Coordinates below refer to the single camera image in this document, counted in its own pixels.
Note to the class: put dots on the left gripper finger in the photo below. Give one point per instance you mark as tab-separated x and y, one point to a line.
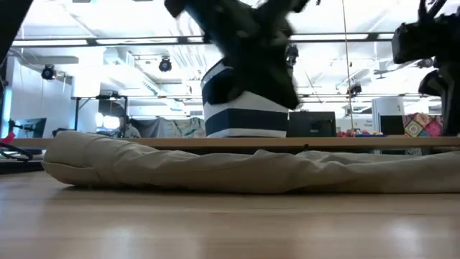
287	95
251	82

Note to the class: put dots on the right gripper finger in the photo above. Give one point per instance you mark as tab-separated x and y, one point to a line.
452	108
431	83

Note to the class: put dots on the navy white striped fabric bin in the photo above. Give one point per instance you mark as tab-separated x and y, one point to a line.
248	120

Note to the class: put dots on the khaki shorts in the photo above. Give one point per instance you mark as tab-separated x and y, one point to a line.
215	172

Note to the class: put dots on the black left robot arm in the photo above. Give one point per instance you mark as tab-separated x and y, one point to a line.
10	21

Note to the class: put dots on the colourful patchwork quilt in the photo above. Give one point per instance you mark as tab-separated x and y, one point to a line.
424	126

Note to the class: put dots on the black equipment box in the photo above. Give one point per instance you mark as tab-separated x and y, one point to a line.
312	125

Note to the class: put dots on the white pillar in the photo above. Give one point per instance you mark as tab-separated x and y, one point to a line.
388	106

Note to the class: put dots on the black square screen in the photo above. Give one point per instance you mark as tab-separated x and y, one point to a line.
391	125

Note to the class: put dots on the beige wooden desk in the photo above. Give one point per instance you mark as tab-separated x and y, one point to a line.
341	142

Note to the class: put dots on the colourful toy pile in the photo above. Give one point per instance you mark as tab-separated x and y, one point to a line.
355	134

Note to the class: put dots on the grey tarp cover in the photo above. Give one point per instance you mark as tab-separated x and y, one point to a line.
169	128

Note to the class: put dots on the black computer monitor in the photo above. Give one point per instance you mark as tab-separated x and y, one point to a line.
36	127

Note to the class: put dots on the red object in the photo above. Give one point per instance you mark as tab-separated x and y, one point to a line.
8	138

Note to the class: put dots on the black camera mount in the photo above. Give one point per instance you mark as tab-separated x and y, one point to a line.
293	55

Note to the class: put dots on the black tall stand frame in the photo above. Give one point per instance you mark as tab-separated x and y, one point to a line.
76	118

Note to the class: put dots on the black light rail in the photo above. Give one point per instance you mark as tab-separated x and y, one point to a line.
54	42

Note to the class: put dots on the black aluminium table frame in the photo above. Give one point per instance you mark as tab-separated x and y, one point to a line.
18	167

